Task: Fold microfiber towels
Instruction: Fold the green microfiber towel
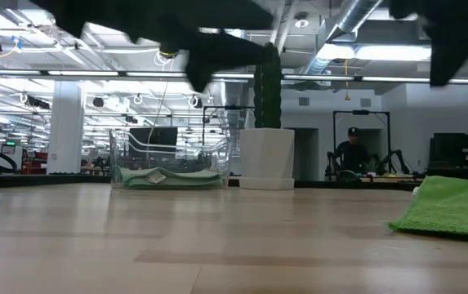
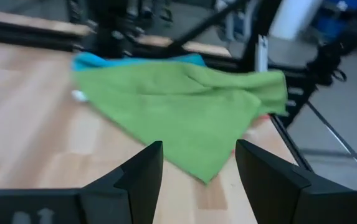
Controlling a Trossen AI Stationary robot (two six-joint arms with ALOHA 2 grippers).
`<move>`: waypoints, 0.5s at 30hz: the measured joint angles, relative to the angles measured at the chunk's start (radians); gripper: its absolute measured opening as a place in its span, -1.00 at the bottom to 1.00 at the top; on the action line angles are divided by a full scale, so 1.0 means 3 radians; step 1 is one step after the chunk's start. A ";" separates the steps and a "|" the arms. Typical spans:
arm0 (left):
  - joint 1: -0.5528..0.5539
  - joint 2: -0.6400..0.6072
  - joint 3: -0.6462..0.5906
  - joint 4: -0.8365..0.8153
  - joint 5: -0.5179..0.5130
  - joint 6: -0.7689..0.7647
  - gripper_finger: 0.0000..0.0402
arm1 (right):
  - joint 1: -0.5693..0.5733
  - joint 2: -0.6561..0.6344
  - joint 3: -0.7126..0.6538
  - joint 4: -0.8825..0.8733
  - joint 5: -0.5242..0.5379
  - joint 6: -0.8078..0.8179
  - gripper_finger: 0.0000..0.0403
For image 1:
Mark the black screen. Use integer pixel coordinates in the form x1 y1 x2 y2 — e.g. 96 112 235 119
128 126 179 161

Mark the person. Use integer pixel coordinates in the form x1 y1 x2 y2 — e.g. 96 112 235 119
333 126 372 180

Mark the black cabinet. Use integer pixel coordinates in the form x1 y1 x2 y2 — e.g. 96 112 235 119
427 131 468 180

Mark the silver ventilation duct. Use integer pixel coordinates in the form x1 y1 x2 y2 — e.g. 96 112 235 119
302 0 384 77

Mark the mint green microfiber towel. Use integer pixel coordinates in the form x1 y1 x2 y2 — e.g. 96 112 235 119
117 165 225 189

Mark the white pillar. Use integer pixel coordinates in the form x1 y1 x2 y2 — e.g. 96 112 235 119
47 80 86 176

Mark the black robot station frame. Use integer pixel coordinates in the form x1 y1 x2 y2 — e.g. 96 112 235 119
332 109 392 175

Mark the bright green microfiber towel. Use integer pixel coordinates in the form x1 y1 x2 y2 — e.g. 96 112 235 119
387 175 468 240

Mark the green cactus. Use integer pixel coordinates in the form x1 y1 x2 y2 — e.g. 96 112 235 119
252 42 283 130

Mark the white plant pot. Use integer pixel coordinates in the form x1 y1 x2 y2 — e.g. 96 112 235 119
238 127 296 191

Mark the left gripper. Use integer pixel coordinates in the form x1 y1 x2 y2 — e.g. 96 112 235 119
29 0 274 44

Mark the clear plastic bin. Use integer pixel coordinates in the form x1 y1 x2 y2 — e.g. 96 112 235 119
109 128 234 189

